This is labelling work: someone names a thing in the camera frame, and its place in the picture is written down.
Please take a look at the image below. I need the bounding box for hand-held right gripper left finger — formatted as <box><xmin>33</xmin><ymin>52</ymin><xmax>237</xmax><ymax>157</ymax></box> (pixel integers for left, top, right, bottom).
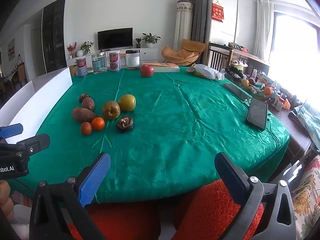
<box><xmin>29</xmin><ymin>152</ymin><xmax>111</xmax><ymax>240</ymax></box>

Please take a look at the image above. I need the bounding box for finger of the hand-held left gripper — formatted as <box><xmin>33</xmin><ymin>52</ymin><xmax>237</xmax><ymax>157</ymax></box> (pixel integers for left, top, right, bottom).
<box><xmin>0</xmin><ymin>123</ymin><xmax>24</xmax><ymax>140</ymax></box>
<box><xmin>15</xmin><ymin>133</ymin><xmax>51</xmax><ymax>157</ymax></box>

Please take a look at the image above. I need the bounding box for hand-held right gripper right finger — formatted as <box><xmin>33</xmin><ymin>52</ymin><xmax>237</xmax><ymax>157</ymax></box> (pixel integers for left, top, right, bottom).
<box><xmin>214</xmin><ymin>152</ymin><xmax>297</xmax><ymax>240</ymax></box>

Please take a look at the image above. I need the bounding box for white cardboard box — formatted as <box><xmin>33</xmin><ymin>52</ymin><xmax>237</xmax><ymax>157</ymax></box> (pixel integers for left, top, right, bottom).
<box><xmin>0</xmin><ymin>67</ymin><xmax>73</xmax><ymax>139</ymax></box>

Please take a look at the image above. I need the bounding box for reddish orange small fruit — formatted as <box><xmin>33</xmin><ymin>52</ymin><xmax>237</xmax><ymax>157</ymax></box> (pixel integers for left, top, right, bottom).
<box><xmin>80</xmin><ymin>122</ymin><xmax>93</xmax><ymax>136</ymax></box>

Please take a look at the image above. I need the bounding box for orange tangerine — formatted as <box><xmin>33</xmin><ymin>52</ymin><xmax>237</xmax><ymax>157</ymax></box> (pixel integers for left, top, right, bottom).
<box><xmin>91</xmin><ymin>117</ymin><xmax>105</xmax><ymax>131</ymax></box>

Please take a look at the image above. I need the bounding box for long sweet potato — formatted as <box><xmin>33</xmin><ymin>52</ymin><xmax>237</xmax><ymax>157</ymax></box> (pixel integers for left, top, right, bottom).
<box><xmin>71</xmin><ymin>107</ymin><xmax>99</xmax><ymax>123</ymax></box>

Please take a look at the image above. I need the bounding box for short sweet potato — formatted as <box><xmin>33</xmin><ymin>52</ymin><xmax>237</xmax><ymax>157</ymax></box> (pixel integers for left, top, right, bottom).
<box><xmin>82</xmin><ymin>97</ymin><xmax>96</xmax><ymax>112</ymax></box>

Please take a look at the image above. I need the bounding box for brown spotted pear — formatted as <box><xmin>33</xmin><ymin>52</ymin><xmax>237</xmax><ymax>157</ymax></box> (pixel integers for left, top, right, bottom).
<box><xmin>102</xmin><ymin>101</ymin><xmax>121</xmax><ymax>120</ymax></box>

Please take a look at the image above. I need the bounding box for yellow smooth pear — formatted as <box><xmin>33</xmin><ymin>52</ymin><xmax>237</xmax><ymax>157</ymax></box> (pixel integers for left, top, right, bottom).
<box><xmin>118</xmin><ymin>94</ymin><xmax>137</xmax><ymax>112</ymax></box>

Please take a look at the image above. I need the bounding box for red apple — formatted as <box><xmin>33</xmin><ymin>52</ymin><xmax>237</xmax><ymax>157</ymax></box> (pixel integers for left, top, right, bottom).
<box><xmin>140</xmin><ymin>64</ymin><xmax>155</xmax><ymax>77</ymax></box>

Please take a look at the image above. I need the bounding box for person's left hand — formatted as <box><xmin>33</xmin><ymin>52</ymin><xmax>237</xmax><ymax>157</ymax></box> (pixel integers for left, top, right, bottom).
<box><xmin>0</xmin><ymin>180</ymin><xmax>15</xmax><ymax>222</ymax></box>

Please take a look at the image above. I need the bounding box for black smartphone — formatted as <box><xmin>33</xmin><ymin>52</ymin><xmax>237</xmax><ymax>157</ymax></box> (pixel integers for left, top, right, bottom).
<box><xmin>222</xmin><ymin>83</ymin><xmax>253</xmax><ymax>101</ymax></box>
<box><xmin>246</xmin><ymin>97</ymin><xmax>268</xmax><ymax>131</ymax></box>

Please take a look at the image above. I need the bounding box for green tablecloth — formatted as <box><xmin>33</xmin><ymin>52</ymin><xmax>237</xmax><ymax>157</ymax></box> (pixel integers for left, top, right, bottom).
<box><xmin>5</xmin><ymin>66</ymin><xmax>290</xmax><ymax>204</ymax></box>

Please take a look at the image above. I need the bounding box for floral cushion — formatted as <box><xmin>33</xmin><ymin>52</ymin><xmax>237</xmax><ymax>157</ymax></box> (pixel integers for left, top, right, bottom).
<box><xmin>291</xmin><ymin>155</ymin><xmax>320</xmax><ymax>240</ymax></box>

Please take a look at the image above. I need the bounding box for red label tin can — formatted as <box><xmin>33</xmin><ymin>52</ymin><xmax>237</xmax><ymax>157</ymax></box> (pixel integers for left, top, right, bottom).
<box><xmin>76</xmin><ymin>56</ymin><xmax>88</xmax><ymax>77</ymax></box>
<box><xmin>109</xmin><ymin>51</ymin><xmax>122</xmax><ymax>72</ymax></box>

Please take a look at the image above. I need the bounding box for light blue cloth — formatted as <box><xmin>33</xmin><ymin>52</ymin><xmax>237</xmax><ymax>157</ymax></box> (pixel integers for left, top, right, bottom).
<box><xmin>289</xmin><ymin>101</ymin><xmax>320</xmax><ymax>143</ymax></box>

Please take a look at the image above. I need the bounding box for red flower bouquet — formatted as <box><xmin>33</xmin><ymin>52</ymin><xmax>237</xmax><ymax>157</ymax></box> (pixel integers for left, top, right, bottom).
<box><xmin>67</xmin><ymin>42</ymin><xmax>77</xmax><ymax>58</ymax></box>

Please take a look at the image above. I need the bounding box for teal label glass jar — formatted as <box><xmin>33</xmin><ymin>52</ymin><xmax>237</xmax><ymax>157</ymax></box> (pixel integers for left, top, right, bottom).
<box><xmin>91</xmin><ymin>52</ymin><xmax>108</xmax><ymax>75</ymax></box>

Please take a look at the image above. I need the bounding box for dark glass cabinet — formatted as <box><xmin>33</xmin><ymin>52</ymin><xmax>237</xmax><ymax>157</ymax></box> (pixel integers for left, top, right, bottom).
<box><xmin>42</xmin><ymin>0</ymin><xmax>67</xmax><ymax>73</ymax></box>

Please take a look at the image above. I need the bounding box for white plastic bag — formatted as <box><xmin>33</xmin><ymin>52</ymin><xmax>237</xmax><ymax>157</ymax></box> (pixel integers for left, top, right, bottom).
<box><xmin>186</xmin><ymin>64</ymin><xmax>225</xmax><ymax>81</ymax></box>

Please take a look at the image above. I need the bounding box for leafy plant in vase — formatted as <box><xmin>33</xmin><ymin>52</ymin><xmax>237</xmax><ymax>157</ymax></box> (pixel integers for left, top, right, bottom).
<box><xmin>80</xmin><ymin>41</ymin><xmax>94</xmax><ymax>55</ymax></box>

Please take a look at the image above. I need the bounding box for wooden bench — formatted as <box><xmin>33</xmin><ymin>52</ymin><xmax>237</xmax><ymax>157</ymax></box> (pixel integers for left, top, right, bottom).
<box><xmin>205</xmin><ymin>42</ymin><xmax>270</xmax><ymax>75</ymax></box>

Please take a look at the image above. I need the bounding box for clear jar black lid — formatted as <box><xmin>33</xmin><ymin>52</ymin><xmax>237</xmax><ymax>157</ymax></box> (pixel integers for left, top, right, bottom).
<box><xmin>125</xmin><ymin>50</ymin><xmax>141</xmax><ymax>70</ymax></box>

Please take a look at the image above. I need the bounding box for flat white book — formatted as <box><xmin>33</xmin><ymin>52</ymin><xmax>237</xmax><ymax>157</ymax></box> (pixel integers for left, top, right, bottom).
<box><xmin>141</xmin><ymin>63</ymin><xmax>180</xmax><ymax>73</ymax></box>

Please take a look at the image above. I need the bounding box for orange lounge chair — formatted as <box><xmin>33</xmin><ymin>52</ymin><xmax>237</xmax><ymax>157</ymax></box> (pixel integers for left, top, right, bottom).
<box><xmin>161</xmin><ymin>39</ymin><xmax>207</xmax><ymax>65</ymax></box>

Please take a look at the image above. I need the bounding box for black television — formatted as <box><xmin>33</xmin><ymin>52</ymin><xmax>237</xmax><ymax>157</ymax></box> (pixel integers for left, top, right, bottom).
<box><xmin>97</xmin><ymin>27</ymin><xmax>134</xmax><ymax>51</ymax></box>

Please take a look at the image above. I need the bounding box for white television cabinet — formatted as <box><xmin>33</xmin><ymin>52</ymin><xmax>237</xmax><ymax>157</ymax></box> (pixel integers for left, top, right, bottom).
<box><xmin>66</xmin><ymin>47</ymin><xmax>158</xmax><ymax>68</ymax></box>

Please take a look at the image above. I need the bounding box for large green potted plant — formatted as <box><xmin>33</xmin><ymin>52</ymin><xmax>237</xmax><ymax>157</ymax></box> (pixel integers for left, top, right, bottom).
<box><xmin>141</xmin><ymin>32</ymin><xmax>161</xmax><ymax>48</ymax></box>

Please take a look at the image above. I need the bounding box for white sheer curtain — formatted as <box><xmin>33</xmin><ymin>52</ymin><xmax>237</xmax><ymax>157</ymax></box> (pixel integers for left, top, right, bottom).
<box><xmin>252</xmin><ymin>0</ymin><xmax>274</xmax><ymax>62</ymax></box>

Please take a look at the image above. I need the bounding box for covered standing air conditioner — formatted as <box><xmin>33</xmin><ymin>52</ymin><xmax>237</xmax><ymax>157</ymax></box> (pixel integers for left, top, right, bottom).
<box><xmin>173</xmin><ymin>0</ymin><xmax>194</xmax><ymax>53</ymax></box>

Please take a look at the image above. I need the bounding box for grey curtain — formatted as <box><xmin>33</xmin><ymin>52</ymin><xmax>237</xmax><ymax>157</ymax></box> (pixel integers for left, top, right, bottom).
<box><xmin>187</xmin><ymin>0</ymin><xmax>208</xmax><ymax>44</ymax></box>

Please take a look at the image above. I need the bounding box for framed wall picture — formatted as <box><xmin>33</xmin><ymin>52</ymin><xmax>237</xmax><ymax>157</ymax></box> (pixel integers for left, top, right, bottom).
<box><xmin>7</xmin><ymin>39</ymin><xmax>15</xmax><ymax>62</ymax></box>

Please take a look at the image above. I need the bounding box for red wall hanging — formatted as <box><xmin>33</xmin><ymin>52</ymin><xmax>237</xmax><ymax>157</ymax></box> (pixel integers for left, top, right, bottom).
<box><xmin>211</xmin><ymin>3</ymin><xmax>225</xmax><ymax>23</ymax></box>

